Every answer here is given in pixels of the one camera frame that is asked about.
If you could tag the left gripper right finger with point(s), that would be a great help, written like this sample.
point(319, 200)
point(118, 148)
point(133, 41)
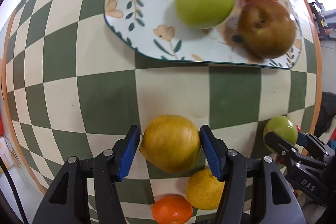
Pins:
point(273, 201)

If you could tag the green checkered tablecloth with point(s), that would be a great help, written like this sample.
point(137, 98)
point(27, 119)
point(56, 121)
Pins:
point(73, 88)

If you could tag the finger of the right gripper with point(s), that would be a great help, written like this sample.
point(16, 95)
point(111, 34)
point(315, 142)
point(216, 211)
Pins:
point(282, 147)
point(313, 145)

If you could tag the small yellow lemon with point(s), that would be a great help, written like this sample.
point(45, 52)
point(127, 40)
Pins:
point(204, 190)

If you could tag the floral oval ceramic plate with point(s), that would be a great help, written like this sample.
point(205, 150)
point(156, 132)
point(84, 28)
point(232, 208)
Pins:
point(152, 28)

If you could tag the small green apple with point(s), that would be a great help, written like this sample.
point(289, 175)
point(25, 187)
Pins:
point(283, 127)

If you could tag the brown russet apple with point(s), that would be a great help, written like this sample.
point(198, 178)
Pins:
point(266, 28)

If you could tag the large yellow pear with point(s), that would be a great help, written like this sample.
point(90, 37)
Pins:
point(171, 143)

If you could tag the large green apple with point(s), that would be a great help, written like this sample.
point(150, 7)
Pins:
point(203, 14)

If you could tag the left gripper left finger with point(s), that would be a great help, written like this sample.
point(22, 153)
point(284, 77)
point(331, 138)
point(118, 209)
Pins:
point(66, 200)

